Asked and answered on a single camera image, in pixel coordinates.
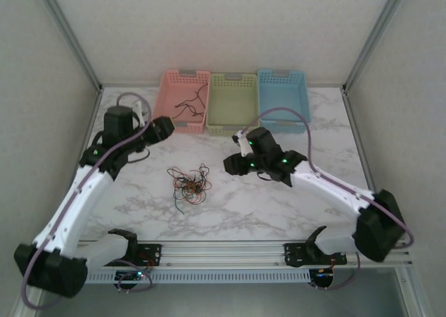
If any right gripper thin black wire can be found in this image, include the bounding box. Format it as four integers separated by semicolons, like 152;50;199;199
256;170;279;183

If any black cable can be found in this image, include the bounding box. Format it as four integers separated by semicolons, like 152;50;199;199
173;84;210;121
177;173;210;196

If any gripper thin black wire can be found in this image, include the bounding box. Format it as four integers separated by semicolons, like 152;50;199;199
256;170;279;183
127;148;151;164

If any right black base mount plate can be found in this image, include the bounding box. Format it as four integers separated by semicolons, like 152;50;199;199
284;242;348;268

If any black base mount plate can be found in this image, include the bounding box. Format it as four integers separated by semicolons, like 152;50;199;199
134;242;163;270
284;242;348;268

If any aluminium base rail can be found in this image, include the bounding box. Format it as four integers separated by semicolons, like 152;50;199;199
78;239;414;270

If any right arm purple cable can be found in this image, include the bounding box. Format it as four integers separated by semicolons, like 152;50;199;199
239;107;416;292

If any white slotted cable duct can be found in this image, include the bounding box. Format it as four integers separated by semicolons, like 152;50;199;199
83;270;313;284

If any blue plastic basket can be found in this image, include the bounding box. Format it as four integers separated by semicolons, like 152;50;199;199
256;68;312;136

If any aluminium side rail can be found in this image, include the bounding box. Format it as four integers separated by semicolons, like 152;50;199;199
340;88;392;240
59;86;105;226

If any pale green plastic basket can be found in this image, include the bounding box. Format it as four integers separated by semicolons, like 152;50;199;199
205;72;261;137

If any small black circuit board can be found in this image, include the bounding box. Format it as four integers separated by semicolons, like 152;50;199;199
315;268;336;286
114;270;149;284

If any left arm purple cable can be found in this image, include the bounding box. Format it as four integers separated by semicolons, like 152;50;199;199
20;92;154;310

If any aluminium frame leg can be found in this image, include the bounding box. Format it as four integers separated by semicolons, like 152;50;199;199
400;266;431;317

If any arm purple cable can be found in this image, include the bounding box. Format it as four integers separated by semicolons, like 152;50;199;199
20;92;154;310
239;107;416;292

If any pink plastic basket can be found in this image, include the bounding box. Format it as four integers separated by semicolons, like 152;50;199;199
152;68;212;135

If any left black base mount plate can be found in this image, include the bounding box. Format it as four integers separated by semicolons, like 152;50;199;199
134;242;163;270

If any aluminium frame post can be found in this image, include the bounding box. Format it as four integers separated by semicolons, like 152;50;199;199
36;0;105;92
342;0;413;93

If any left gripper thin black wire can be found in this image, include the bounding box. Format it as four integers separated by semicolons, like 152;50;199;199
127;148;151;164

